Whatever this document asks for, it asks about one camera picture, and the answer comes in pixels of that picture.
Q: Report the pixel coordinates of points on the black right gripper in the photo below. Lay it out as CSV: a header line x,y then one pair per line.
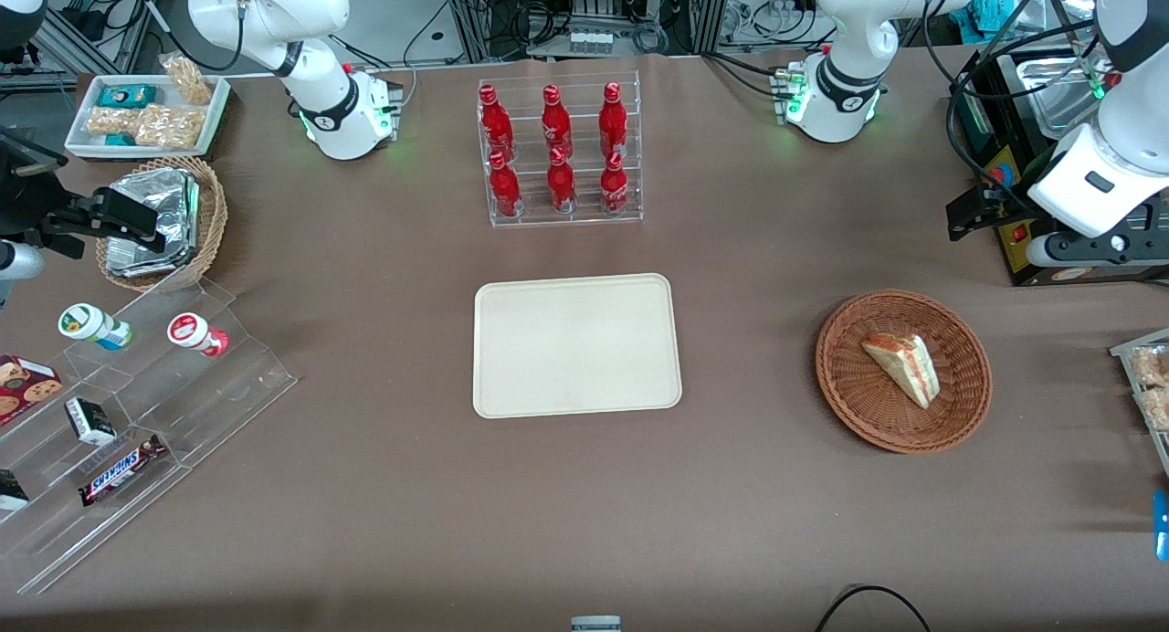
x,y
26,201

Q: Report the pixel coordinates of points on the teal snack box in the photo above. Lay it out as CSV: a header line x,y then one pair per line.
x,y
128,96

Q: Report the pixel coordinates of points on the light tan wicker basket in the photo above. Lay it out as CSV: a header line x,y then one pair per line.
x,y
212,212

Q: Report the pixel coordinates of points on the metal tray with snacks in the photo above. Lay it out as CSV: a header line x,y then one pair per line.
x,y
1128,349

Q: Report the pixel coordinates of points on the red cola bottle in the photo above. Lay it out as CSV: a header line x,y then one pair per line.
x,y
505,189
613,121
562,184
614,189
555,125
496,125

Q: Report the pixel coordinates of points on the snickers chocolate bar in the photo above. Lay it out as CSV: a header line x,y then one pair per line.
x,y
121,470

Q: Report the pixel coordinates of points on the small black white carton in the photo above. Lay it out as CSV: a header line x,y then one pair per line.
x,y
89,422

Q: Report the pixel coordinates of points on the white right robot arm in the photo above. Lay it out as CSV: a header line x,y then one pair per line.
x,y
324,102

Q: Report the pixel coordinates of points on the cream plastic serving tray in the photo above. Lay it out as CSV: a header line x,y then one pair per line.
x,y
575,344

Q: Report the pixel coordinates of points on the grey device edge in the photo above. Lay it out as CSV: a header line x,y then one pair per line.
x,y
595,624

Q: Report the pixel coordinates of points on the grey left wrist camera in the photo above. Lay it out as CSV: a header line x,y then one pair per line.
x,y
1096,248

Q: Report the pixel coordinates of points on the red cookie box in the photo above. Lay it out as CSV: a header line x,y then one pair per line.
x,y
23,385

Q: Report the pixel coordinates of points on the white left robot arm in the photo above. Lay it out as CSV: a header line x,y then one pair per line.
x,y
836,93

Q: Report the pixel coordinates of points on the small teal packet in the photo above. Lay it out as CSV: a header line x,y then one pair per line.
x,y
119,140

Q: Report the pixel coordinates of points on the teal cloth bundle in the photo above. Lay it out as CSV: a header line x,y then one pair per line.
x,y
995,11

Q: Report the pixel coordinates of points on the clear bag of fried snacks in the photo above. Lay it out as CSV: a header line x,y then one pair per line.
x,y
1153,365
1158,408

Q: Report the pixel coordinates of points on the green lid yogurt bottle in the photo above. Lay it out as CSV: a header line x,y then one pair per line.
x,y
91,326

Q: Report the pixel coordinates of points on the blue plastic object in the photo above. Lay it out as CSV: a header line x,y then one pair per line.
x,y
1162,527

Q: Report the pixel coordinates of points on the black food warmer cabinet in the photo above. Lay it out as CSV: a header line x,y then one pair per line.
x,y
995,157

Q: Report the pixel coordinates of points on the triangle sandwich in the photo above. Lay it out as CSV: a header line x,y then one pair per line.
x,y
904,367

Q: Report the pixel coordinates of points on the grey power strip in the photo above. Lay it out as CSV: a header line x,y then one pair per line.
x,y
590,40

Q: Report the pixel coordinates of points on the clear bag of puffed snacks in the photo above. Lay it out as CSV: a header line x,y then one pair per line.
x,y
187,79
169,128
110,121

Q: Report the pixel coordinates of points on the clear acrylic stepped shelf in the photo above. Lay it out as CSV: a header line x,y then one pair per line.
x,y
219,394

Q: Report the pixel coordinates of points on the brown round wicker basket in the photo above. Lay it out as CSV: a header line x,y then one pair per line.
x,y
858,385

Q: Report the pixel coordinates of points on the foil wrapped food stack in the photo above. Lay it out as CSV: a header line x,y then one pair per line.
x,y
169,203

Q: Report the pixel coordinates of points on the dark snack packet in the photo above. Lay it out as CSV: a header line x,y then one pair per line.
x,y
11,490

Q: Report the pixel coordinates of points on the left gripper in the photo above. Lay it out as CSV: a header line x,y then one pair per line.
x,y
1020,196

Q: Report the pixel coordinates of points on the white rectangular snack tray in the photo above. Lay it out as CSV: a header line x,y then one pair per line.
x,y
82,139

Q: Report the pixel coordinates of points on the red lid yogurt bottle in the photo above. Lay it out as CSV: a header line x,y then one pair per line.
x,y
194,332

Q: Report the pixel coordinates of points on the clear acrylic bottle rack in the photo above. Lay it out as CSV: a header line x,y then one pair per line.
x,y
630,139

